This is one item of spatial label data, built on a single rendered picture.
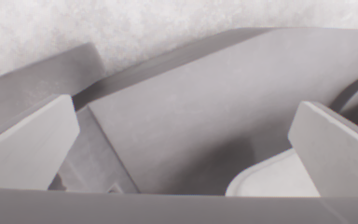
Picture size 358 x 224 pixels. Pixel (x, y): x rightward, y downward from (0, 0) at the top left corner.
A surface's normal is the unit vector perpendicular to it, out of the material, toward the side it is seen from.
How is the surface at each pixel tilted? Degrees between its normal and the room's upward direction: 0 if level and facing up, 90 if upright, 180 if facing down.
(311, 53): 0
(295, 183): 90
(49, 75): 37
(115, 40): 0
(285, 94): 0
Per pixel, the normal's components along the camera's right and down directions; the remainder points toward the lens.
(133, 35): 0.21, 0.37
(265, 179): -0.33, -0.84
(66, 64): 0.82, -0.07
